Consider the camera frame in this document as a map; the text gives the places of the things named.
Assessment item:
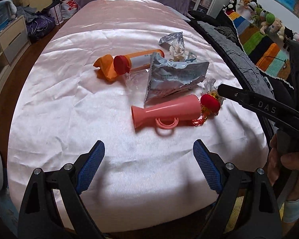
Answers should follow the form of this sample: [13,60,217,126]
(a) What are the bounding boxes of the colourful striped crochet blanket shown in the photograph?
[226,10,291,81]

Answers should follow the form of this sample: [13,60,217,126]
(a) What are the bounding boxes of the clear bag with tissue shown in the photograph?
[158,32,197,63]

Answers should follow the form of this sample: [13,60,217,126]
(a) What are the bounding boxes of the silver foil snack bag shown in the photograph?
[144,52,209,104]

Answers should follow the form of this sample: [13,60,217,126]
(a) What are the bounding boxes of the pink plastic horn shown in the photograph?
[131,94,201,129]

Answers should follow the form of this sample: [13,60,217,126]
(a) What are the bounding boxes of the black sofa with grey throw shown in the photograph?
[189,12,293,140]

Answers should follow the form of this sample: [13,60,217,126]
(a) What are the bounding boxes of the beige tv cabinet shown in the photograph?
[0,16,30,94]

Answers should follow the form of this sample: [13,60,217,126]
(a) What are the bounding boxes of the row of plush toys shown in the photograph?
[222,0,299,51]

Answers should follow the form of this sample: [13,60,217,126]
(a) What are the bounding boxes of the person's right hand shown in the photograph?
[267,134,299,201]

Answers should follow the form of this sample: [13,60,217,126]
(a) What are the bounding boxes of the purple bag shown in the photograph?
[26,15,56,43]

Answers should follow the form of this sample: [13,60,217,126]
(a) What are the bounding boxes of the orange paper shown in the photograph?
[93,55,118,83]

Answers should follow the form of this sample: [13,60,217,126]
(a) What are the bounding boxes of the orange tube with red cap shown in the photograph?
[113,50,165,75]

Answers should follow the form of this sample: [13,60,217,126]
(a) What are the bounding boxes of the pink satin table cloth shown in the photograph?
[7,0,268,233]

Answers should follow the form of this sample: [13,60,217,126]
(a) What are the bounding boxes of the red tasselled ornament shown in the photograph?
[192,90,224,126]

